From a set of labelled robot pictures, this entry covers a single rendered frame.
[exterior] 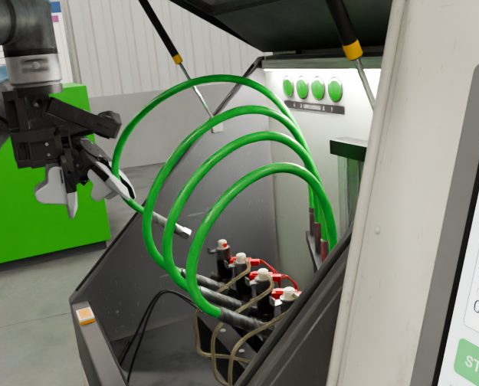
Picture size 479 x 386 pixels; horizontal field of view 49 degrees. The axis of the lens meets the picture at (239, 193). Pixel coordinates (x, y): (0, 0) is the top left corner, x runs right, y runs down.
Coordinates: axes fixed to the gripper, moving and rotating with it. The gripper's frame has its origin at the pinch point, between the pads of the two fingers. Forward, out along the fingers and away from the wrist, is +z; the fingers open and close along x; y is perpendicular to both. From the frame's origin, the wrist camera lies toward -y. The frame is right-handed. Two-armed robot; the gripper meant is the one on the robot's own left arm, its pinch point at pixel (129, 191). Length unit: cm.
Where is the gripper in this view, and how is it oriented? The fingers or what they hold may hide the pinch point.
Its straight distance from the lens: 102.2
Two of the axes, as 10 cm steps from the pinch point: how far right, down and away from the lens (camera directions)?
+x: -1.9, 0.6, -9.8
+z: 7.1, 7.0, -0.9
